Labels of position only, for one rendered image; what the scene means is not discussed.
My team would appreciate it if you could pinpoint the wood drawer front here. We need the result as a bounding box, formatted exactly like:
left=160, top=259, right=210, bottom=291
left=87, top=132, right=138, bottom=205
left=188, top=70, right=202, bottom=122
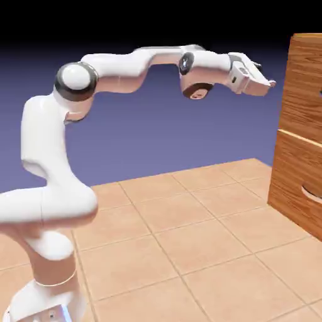
left=278, top=33, right=322, bottom=146
left=267, top=129, right=322, bottom=243

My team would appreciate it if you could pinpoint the light wood cabinet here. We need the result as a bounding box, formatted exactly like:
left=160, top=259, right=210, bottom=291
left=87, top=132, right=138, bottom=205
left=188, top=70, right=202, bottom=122
left=267, top=33, right=322, bottom=243

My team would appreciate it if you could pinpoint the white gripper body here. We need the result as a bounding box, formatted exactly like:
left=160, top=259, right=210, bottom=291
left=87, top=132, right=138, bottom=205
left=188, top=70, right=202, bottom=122
left=229, top=52, right=272, bottom=97

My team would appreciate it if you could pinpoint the curved metal drawer handle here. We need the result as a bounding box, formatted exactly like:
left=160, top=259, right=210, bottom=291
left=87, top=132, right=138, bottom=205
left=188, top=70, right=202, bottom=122
left=301, top=185, right=322, bottom=203

